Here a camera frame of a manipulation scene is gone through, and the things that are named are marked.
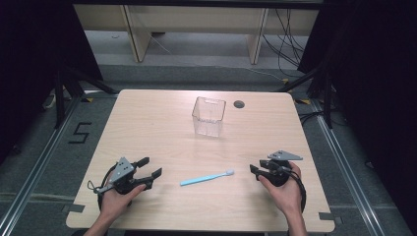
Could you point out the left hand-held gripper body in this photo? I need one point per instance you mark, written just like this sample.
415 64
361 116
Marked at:
124 169

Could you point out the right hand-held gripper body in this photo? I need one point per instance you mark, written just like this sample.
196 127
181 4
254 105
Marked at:
278 172

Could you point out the person's right hand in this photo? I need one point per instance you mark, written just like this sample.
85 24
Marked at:
285 195

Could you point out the person's left hand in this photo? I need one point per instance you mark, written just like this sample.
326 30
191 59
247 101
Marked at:
115 200

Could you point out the light blue toothbrush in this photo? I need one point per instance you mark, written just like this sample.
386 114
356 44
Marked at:
204 179

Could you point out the grey tape strip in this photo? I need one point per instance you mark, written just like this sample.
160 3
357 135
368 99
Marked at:
329 217
73 207

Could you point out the yellow black tape marker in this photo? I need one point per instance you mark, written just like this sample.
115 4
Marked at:
285 80
303 101
87 99

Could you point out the clear plastic container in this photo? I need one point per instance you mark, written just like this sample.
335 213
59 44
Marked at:
209 116

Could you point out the black metal stand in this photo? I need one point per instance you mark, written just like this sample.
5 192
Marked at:
327 98
59 98

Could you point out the dark curtain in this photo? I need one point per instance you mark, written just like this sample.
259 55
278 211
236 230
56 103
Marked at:
377 82
29 65

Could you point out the metal floor rail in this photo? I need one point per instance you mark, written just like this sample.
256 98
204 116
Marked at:
347 170
32 170

